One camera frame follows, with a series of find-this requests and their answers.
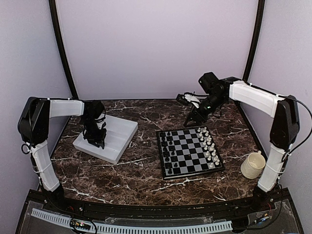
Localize white plastic tray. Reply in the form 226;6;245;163
73;115;138;164

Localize black front rail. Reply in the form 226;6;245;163
19;188;292;220

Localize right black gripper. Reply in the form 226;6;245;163
184;93;227;127

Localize white cable duct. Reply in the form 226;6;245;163
30;208;233;234

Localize right black frame post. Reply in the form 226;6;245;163
242;0;265;81

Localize cream ribbed mug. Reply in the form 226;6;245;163
240;151;266;179

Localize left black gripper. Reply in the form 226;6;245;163
80;117;107;147

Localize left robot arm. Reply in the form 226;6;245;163
18;97;107;193

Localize black white chess board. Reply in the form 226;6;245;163
156;126;225;180

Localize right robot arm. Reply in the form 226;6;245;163
176;72;303;193

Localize white chess pieces row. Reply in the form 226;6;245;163
196;127;221;169

